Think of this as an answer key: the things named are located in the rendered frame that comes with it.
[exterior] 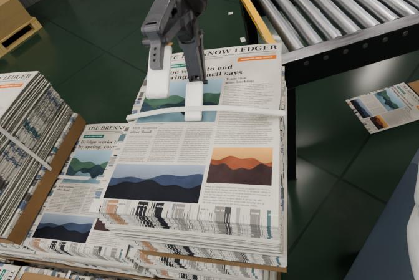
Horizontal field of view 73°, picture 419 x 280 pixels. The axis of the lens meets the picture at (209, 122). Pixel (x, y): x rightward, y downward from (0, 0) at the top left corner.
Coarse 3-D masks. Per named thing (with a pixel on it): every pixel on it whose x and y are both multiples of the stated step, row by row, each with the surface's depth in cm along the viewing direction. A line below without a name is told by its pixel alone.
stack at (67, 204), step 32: (96, 128) 88; (96, 160) 80; (64, 192) 75; (32, 224) 71; (64, 224) 69; (96, 224) 67; (32, 256) 76; (64, 256) 70; (96, 256) 65; (128, 256) 61; (160, 256) 59
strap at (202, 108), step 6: (168, 108) 50; (174, 108) 50; (180, 108) 49; (186, 108) 49; (192, 108) 48; (198, 108) 48; (204, 108) 48; (210, 108) 48; (216, 108) 47; (222, 108) 47; (228, 108) 47; (234, 108) 47; (240, 108) 47; (246, 108) 46; (252, 108) 46; (132, 114) 53; (138, 114) 53; (144, 114) 52; (150, 114) 51; (156, 114) 51; (270, 114) 46; (276, 114) 46; (282, 114) 45
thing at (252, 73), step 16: (224, 48) 60; (240, 48) 59; (256, 48) 58; (272, 48) 56; (176, 64) 61; (208, 64) 58; (224, 64) 57; (240, 64) 55; (256, 64) 54; (272, 64) 53; (144, 80) 60; (176, 80) 57; (208, 80) 55; (224, 80) 54; (240, 80) 53; (256, 80) 52; (272, 80) 51; (144, 96) 57; (176, 96) 54; (208, 96) 52; (224, 96) 51; (240, 96) 51; (256, 96) 50; (272, 96) 49
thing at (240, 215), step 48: (144, 144) 48; (192, 144) 46; (240, 144) 44; (96, 192) 45; (144, 192) 42; (192, 192) 40; (240, 192) 38; (144, 240) 49; (192, 240) 44; (240, 240) 40
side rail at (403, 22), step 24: (384, 24) 92; (408, 24) 90; (312, 48) 93; (336, 48) 91; (360, 48) 93; (384, 48) 94; (408, 48) 96; (288, 72) 95; (312, 72) 97; (336, 72) 99
